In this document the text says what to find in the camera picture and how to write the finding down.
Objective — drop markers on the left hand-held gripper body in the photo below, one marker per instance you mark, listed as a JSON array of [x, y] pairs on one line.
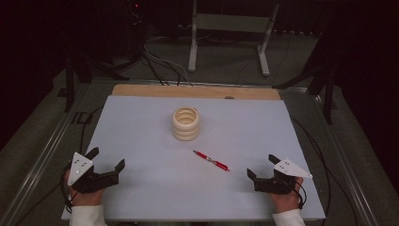
[[94, 180]]

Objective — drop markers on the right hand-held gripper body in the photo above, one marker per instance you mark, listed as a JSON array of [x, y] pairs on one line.
[[276, 185]]

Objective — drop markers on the red pen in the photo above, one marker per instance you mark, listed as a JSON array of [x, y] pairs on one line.
[[219, 164]]

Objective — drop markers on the person's right hand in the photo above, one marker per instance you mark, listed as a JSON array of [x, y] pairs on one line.
[[285, 201]]

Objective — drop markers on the person's left hand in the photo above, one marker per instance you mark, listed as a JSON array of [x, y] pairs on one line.
[[87, 198]]

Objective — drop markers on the white board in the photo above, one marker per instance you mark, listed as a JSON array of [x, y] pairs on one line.
[[156, 163]]

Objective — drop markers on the black tripod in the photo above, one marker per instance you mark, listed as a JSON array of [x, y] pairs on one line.
[[70, 88], [327, 94]]

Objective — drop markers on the grey metal stand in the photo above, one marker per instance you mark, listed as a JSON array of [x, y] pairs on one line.
[[232, 23]]

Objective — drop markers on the aluminium floor rail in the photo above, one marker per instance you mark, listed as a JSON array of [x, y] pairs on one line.
[[351, 163], [40, 157]]

